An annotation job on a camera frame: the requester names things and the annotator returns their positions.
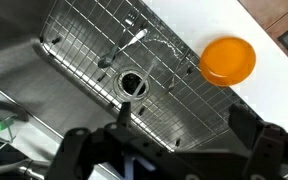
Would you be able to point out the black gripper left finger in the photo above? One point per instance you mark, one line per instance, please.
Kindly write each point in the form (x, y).
(124, 117)

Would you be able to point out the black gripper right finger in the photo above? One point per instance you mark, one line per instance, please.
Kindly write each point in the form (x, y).
(245, 124)

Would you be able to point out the small orange bowl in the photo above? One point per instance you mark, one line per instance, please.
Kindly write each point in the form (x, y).
(227, 61)

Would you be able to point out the curved steel tap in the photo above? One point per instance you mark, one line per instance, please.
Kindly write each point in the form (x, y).
(26, 167)

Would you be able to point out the sink drain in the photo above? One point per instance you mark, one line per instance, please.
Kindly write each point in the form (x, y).
(126, 82)

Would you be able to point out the steel spoon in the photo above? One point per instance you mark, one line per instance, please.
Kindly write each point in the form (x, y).
(107, 59)

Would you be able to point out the steel sink grid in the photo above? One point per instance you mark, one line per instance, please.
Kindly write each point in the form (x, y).
(122, 51)

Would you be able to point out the stainless steel sink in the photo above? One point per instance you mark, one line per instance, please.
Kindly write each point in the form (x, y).
(31, 78)

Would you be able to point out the steel fork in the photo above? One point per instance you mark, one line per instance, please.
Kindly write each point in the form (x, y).
(128, 22)

